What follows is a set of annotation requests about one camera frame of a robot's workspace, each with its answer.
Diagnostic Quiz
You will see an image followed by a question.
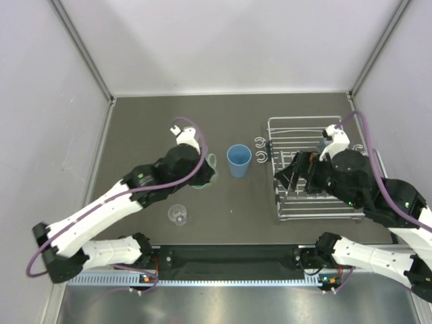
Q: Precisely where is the grey blue ceramic mug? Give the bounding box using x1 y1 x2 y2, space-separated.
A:
317 141 327 153

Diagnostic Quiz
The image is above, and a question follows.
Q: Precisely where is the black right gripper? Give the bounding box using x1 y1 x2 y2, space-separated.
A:
273 149 360 209

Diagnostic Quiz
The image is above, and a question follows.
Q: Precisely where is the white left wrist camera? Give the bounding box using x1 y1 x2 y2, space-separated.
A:
169 125 200 152

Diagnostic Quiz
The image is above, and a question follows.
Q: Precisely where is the blue plastic cup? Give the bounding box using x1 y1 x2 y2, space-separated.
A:
227 144 252 178

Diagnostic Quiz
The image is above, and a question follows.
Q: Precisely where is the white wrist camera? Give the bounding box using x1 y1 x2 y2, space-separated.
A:
169 125 200 152
319 124 350 161

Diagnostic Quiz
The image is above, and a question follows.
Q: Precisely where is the silver wire dish rack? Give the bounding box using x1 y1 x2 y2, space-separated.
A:
255 115 378 221

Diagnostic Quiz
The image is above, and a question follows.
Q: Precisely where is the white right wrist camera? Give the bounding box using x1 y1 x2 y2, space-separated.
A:
319 124 350 161

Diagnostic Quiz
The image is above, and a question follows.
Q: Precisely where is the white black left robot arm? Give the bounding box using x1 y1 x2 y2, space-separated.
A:
32 144 215 284

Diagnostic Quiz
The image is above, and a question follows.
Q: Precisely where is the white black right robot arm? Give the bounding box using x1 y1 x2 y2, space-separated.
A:
275 149 431 302

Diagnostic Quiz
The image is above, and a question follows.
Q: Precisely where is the small clear plastic cup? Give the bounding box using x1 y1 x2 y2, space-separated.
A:
167 205 187 226

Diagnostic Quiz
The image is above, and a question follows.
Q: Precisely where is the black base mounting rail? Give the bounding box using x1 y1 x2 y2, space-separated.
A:
143 244 338 281

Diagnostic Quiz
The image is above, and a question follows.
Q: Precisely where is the green ceramic mug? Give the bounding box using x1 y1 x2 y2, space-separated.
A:
192 153 219 190

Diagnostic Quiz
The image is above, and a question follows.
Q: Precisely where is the white toothed cable duct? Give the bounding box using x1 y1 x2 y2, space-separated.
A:
67 271 342 288

